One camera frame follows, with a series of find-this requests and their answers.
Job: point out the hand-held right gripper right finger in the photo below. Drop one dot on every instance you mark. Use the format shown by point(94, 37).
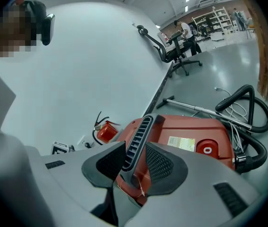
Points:
point(164, 171)

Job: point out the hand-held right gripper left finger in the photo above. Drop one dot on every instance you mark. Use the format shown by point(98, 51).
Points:
point(107, 163)

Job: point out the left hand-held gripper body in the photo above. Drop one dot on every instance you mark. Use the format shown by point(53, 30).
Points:
point(60, 148)

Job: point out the red vacuum cleaner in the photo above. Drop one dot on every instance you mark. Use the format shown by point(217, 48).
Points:
point(185, 130)

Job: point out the metal vacuum wand tube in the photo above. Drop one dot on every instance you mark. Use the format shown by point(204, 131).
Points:
point(188, 105)

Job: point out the red fire extinguisher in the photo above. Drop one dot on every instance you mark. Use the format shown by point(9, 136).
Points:
point(106, 132)

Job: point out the person's grey shirt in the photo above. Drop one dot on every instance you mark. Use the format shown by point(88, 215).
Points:
point(3, 164)

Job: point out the black baseboard strip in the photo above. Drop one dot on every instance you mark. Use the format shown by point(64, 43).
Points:
point(159, 93)

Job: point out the black office chair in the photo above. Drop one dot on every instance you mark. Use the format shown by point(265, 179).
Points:
point(171, 53)

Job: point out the person's head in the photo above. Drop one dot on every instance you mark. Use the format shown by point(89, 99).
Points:
point(8, 32)

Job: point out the white shelving unit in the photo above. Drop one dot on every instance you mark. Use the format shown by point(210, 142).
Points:
point(218, 20)

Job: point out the brown wooden pillar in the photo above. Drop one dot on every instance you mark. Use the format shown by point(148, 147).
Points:
point(262, 44)

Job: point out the white wall outlet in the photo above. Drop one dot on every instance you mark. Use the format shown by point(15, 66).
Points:
point(84, 142)

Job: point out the black head-worn camera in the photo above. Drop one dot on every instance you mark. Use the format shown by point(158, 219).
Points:
point(46, 28)

